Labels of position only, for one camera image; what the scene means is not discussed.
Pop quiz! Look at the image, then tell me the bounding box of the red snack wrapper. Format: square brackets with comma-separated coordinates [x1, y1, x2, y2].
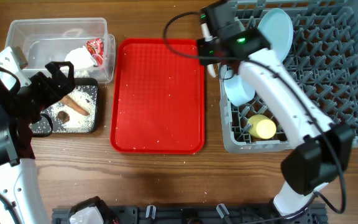
[86, 38, 104, 66]

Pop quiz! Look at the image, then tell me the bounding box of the light blue plate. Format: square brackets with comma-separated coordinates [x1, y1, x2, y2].
[257, 8, 294, 62]

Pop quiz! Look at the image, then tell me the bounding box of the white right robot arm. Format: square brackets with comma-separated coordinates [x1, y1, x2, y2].
[200, 1, 354, 218]

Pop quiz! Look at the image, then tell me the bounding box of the clear plastic waste bin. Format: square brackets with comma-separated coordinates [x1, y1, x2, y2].
[5, 17, 116, 83]

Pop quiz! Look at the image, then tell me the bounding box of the white plastic spoon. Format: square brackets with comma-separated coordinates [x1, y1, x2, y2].
[207, 64, 216, 78]

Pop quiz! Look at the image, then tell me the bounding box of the white rice pile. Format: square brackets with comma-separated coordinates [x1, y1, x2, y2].
[42, 85, 98, 133]

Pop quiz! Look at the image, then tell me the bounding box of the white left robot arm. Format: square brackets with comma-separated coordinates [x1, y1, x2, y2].
[0, 62, 75, 223]

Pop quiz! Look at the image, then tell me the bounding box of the brown carrot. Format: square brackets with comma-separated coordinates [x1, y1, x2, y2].
[60, 96, 90, 116]

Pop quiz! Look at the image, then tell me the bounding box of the black food waste tray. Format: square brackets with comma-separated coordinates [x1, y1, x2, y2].
[29, 78, 99, 137]

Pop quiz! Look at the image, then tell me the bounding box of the red serving tray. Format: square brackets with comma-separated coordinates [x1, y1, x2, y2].
[110, 38, 205, 154]

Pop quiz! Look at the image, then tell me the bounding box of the crumpled white tissue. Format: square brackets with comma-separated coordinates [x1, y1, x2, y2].
[65, 46, 97, 70]

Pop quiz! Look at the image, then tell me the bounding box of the light blue rice bowl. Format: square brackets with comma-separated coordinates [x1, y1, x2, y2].
[224, 70, 255, 106]

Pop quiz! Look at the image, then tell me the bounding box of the yellow plastic cup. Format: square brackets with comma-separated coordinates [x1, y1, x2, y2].
[247, 114, 277, 139]

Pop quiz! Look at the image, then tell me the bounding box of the brown food lump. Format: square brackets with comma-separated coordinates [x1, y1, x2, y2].
[57, 111, 70, 124]

